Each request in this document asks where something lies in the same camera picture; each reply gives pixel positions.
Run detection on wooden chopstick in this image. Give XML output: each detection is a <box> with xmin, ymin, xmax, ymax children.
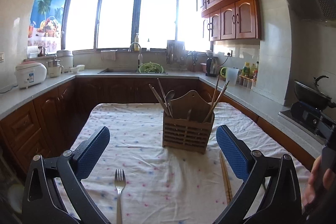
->
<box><xmin>211</xmin><ymin>74</ymin><xmax>220</xmax><ymax>108</ymax></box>
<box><xmin>219</xmin><ymin>152</ymin><xmax>233</xmax><ymax>203</ymax></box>
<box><xmin>203</xmin><ymin>81</ymin><xmax>230</xmax><ymax>123</ymax></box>

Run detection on steel spoon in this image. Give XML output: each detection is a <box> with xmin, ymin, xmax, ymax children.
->
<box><xmin>165</xmin><ymin>90</ymin><xmax>175</xmax><ymax>118</ymax></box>

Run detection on chrome kitchen faucet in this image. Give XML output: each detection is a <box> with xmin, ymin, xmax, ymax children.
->
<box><xmin>127</xmin><ymin>41</ymin><xmax>143</xmax><ymax>73</ymax></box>

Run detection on gas stove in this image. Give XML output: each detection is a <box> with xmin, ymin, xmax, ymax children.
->
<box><xmin>278</xmin><ymin>110</ymin><xmax>326</xmax><ymax>144</ymax></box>

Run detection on black wok on stove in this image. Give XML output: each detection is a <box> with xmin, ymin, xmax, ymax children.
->
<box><xmin>294</xmin><ymin>75</ymin><xmax>335</xmax><ymax>111</ymax></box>

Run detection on lower wooden cabinets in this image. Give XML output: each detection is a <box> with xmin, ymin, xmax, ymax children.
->
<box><xmin>0</xmin><ymin>74</ymin><xmax>316</xmax><ymax>183</ymax></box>

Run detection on steel fork on left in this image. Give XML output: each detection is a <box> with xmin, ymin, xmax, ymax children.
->
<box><xmin>114</xmin><ymin>169</ymin><xmax>126</xmax><ymax>224</ymax></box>

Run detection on yellow oil bottle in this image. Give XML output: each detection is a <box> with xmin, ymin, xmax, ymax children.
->
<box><xmin>241</xmin><ymin>62</ymin><xmax>250</xmax><ymax>78</ymax></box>

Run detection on white plastic pitcher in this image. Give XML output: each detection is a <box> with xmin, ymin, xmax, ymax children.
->
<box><xmin>226</xmin><ymin>67</ymin><xmax>239</xmax><ymax>86</ymax></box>

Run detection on wooden chopstick in holder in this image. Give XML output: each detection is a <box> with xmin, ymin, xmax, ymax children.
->
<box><xmin>211</xmin><ymin>74</ymin><xmax>220</xmax><ymax>108</ymax></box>

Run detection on green mug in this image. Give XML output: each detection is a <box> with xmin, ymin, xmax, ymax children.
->
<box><xmin>220</xmin><ymin>67</ymin><xmax>227</xmax><ymax>81</ymax></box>

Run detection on floral white tablecloth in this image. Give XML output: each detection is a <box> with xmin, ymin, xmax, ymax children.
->
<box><xmin>53</xmin><ymin>102</ymin><xmax>312</xmax><ymax>224</ymax></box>

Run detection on wooden utensil holder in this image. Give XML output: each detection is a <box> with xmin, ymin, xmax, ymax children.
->
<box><xmin>162</xmin><ymin>90</ymin><xmax>215</xmax><ymax>154</ymax></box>

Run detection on black electric kettle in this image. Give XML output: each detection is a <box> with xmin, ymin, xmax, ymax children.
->
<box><xmin>206</xmin><ymin>57</ymin><xmax>218</xmax><ymax>77</ymax></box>

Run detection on white rice cooker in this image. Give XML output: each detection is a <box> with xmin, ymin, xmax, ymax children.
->
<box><xmin>14</xmin><ymin>61</ymin><xmax>47</xmax><ymax>89</ymax></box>

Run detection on white blender jug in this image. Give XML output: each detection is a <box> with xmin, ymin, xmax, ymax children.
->
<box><xmin>47</xmin><ymin>59</ymin><xmax>64</xmax><ymax>78</ymax></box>

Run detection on steel chopstick in holder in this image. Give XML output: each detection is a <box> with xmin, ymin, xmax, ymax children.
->
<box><xmin>157</xmin><ymin>78</ymin><xmax>173</xmax><ymax>118</ymax></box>

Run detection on white electric pot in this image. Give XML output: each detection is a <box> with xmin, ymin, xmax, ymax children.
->
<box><xmin>56</xmin><ymin>50</ymin><xmax>74</xmax><ymax>73</ymax></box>

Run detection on knife and utensil rack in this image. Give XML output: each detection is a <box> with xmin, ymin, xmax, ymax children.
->
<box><xmin>166</xmin><ymin>40</ymin><xmax>186</xmax><ymax>65</ymax></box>

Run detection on green vegetable colander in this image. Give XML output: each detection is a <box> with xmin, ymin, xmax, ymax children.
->
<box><xmin>138</xmin><ymin>62</ymin><xmax>165</xmax><ymax>73</ymax></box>

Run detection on tropical fruit poster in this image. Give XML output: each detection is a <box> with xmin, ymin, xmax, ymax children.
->
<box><xmin>27</xmin><ymin>0</ymin><xmax>66</xmax><ymax>53</ymax></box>

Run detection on dish soap bottle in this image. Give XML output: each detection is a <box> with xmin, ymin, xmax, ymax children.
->
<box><xmin>134</xmin><ymin>33</ymin><xmax>140</xmax><ymax>51</ymax></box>

